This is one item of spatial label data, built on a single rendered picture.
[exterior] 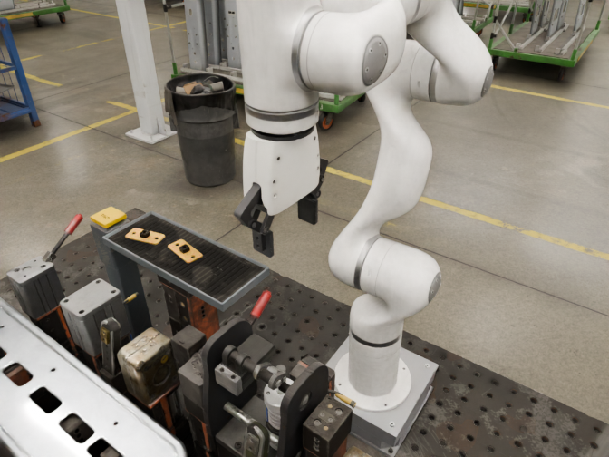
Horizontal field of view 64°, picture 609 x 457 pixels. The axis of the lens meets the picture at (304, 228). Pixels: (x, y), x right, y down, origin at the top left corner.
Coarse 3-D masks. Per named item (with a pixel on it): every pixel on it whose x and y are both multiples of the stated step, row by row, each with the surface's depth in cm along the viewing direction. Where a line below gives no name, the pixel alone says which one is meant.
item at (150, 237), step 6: (138, 228) 112; (132, 234) 110; (138, 234) 110; (144, 234) 109; (150, 234) 110; (156, 234) 110; (162, 234) 110; (138, 240) 109; (144, 240) 108; (150, 240) 108; (156, 240) 108
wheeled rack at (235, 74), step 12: (168, 24) 478; (180, 72) 509; (192, 72) 504; (204, 72) 497; (216, 72) 509; (228, 72) 509; (240, 72) 504; (324, 96) 443; (336, 96) 426; (348, 96) 449; (360, 96) 467; (324, 108) 436; (336, 108) 430; (324, 120) 447
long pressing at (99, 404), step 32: (0, 320) 111; (32, 352) 103; (64, 352) 102; (0, 384) 96; (32, 384) 96; (64, 384) 96; (96, 384) 96; (0, 416) 90; (32, 416) 90; (64, 416) 90; (96, 416) 90; (128, 416) 90; (32, 448) 85; (64, 448) 85; (128, 448) 85; (160, 448) 85
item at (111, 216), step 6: (102, 210) 119; (108, 210) 119; (114, 210) 119; (96, 216) 117; (102, 216) 117; (108, 216) 117; (114, 216) 117; (120, 216) 117; (126, 216) 118; (96, 222) 116; (102, 222) 115; (108, 222) 115; (114, 222) 116
